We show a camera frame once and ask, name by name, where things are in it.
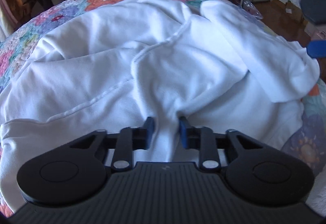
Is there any white fluffy rug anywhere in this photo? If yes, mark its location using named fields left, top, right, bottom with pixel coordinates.
left=306, top=170, right=326, bottom=217

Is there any white sweatshirt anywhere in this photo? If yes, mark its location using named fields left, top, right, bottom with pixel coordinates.
left=0, top=0, right=321, bottom=214

